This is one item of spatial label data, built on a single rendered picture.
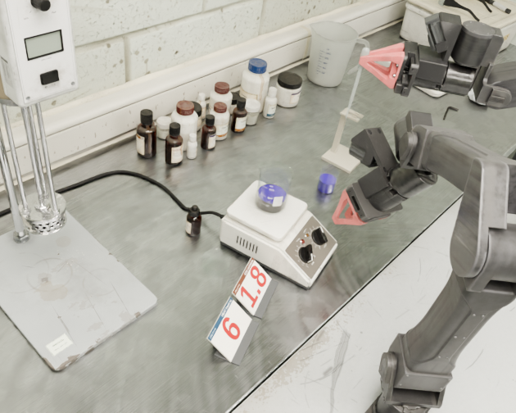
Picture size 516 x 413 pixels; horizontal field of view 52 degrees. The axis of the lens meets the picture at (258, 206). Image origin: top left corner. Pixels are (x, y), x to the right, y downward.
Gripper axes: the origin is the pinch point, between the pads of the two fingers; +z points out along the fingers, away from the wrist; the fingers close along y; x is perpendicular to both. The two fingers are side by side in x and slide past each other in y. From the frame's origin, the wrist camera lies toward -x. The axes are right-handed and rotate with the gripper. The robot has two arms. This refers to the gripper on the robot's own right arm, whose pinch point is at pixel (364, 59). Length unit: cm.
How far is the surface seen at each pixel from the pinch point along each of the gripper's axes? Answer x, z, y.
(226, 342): 30, 12, 47
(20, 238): 29, 53, 37
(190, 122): 23.6, 33.2, -1.7
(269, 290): 31.6, 7.6, 32.9
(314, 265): 28.7, 0.4, 27.0
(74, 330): 31, 36, 51
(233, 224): 25.2, 16.9, 24.9
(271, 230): 23.3, 9.6, 26.2
